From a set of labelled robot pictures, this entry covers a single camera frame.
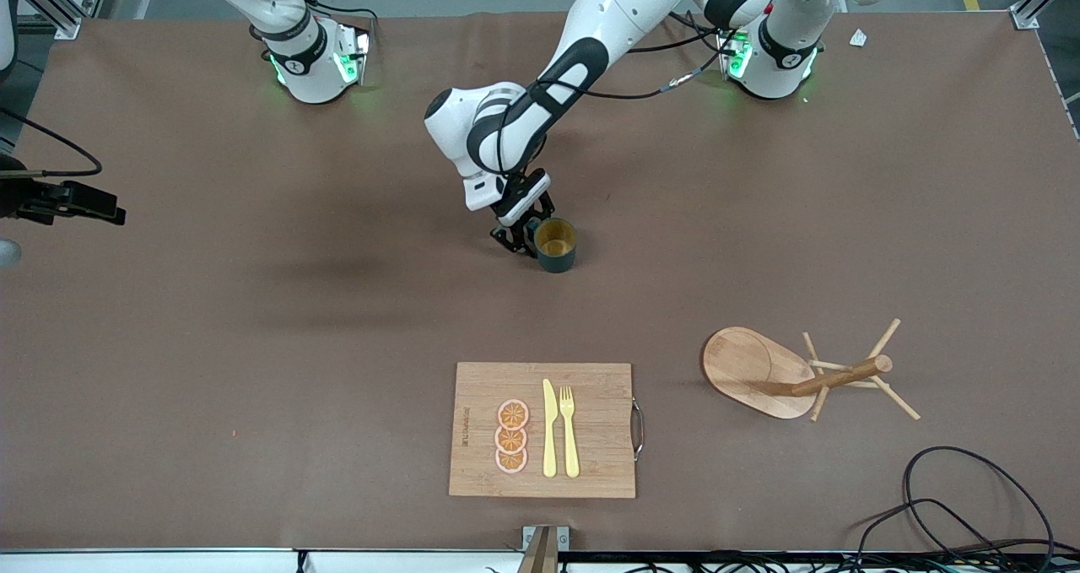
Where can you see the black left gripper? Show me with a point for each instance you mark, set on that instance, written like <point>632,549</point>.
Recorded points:
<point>537,211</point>

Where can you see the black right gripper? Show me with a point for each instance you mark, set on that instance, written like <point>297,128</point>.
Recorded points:
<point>18,198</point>

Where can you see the teal mug yellow inside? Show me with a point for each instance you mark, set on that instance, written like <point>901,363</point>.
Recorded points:
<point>557,261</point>

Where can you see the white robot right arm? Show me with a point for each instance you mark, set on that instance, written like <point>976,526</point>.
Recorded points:
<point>312,79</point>

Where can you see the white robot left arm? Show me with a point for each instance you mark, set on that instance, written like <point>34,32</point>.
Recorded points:
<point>624,16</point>

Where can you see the wooden mug rack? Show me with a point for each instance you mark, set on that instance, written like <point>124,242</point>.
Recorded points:
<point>742,370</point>

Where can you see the toy orange slice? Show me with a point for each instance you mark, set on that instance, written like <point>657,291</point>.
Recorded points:
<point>513,414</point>
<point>510,440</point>
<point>510,462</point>

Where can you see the yellow plastic knife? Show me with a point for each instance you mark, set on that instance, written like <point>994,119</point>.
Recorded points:
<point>549,438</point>

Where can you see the large table cover sheet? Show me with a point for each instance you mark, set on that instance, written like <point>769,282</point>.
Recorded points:
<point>337,345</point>

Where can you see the yellow plastic fork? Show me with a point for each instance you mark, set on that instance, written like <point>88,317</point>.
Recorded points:
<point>570,446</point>

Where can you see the white table edge strip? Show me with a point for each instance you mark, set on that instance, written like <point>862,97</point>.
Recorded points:
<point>169,561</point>

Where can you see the small white paper scrap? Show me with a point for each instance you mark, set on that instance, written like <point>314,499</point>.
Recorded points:
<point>858,38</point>

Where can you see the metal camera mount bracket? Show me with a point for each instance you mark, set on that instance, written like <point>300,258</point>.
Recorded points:
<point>540,556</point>

